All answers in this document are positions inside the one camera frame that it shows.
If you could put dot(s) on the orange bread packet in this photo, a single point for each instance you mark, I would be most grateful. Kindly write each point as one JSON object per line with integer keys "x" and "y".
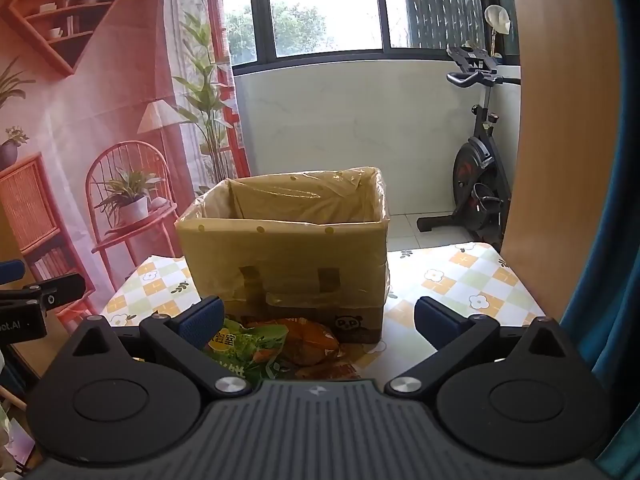
{"x": 310, "y": 345}

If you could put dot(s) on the white lamp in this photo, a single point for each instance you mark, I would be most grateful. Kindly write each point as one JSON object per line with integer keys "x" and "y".
{"x": 497, "y": 20}

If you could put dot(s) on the floral checkered tablecloth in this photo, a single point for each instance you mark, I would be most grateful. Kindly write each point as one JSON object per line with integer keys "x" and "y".
{"x": 450, "y": 275}

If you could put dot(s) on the green snack packet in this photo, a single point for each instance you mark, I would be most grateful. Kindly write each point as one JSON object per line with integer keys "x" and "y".
{"x": 245, "y": 347}

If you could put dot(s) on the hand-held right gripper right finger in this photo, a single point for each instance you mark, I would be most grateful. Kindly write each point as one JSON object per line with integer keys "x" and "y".
{"x": 435, "y": 320}

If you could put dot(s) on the wooden board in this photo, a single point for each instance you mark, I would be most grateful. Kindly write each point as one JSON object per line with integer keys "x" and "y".
{"x": 560, "y": 135}

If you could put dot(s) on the cardboard box with plastic liner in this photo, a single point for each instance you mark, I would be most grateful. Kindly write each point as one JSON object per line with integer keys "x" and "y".
{"x": 280, "y": 255}

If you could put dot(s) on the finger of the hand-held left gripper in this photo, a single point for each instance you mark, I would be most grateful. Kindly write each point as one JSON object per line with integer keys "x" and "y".
{"x": 11, "y": 271}
{"x": 55, "y": 292}

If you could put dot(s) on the window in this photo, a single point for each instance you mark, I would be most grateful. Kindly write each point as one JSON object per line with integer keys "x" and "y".
{"x": 325, "y": 5}

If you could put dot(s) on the black exercise bike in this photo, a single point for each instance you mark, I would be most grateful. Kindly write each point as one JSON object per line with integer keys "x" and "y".
{"x": 472, "y": 170}

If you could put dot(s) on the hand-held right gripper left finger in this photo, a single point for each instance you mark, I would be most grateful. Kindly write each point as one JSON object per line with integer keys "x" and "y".
{"x": 202, "y": 317}

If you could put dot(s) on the blue curtain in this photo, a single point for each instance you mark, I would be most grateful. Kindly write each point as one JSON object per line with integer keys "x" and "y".
{"x": 615, "y": 260}

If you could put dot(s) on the printed wall tapestry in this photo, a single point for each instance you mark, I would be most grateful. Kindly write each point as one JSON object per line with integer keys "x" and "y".
{"x": 100, "y": 110}

